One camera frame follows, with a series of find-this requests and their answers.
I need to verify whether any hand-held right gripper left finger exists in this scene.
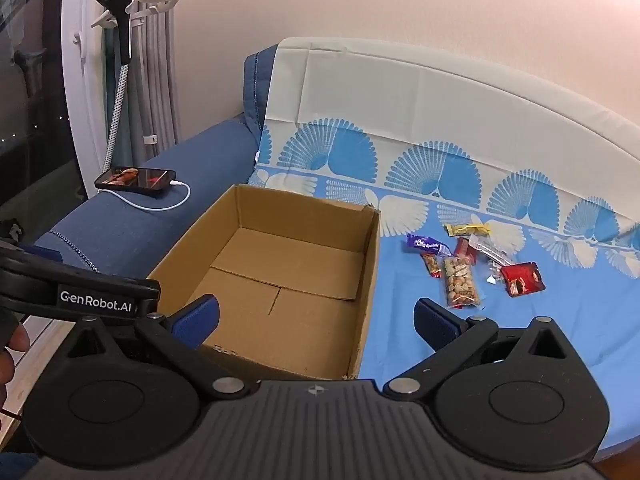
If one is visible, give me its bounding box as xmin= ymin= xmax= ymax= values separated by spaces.
xmin=62 ymin=294 xmax=252 ymax=402

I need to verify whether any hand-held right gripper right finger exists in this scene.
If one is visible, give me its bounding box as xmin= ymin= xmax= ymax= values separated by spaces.
xmin=381 ymin=297 xmax=577 ymax=402

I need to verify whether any clear nut snack packet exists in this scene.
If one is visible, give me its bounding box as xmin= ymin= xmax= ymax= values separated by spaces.
xmin=442 ymin=255 xmax=482 ymax=310

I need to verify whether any red-ended clear candy packet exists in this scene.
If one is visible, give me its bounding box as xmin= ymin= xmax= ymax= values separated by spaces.
xmin=421 ymin=252 xmax=445 ymax=279

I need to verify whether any purple candy wrapper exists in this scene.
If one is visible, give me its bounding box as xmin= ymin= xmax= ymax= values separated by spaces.
xmin=406 ymin=233 xmax=451 ymax=257

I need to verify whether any small red packet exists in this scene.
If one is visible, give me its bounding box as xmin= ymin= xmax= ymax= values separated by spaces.
xmin=454 ymin=236 xmax=482 ymax=264

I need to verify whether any clear bag of candies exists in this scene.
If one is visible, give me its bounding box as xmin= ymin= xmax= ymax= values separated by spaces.
xmin=470 ymin=237 xmax=515 ymax=286

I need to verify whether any yellow candy wrapper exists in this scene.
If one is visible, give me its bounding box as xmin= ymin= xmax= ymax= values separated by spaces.
xmin=446 ymin=222 xmax=493 ymax=238

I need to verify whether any glossy red pouch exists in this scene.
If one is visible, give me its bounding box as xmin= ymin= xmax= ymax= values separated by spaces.
xmin=500 ymin=261 xmax=546 ymax=297

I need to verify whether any brown cardboard box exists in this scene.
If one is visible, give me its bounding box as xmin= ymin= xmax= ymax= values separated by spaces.
xmin=146 ymin=183 xmax=382 ymax=381

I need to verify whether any person's left hand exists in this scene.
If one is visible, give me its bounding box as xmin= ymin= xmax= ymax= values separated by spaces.
xmin=0 ymin=325 xmax=32 ymax=411

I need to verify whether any blue white printed sheet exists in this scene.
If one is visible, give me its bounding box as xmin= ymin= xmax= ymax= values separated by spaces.
xmin=247 ymin=36 xmax=640 ymax=461

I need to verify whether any black smartphone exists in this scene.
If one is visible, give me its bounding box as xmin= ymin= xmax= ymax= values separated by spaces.
xmin=95 ymin=166 xmax=177 ymax=195

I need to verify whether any blue sofa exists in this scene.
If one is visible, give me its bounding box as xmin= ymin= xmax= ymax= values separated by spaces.
xmin=30 ymin=42 xmax=281 ymax=283

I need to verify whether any white charging cable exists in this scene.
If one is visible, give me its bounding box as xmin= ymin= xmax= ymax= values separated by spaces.
xmin=117 ymin=179 xmax=192 ymax=211

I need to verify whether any white window frame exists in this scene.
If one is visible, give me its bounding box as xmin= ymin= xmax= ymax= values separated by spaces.
xmin=60 ymin=0 xmax=108 ymax=186

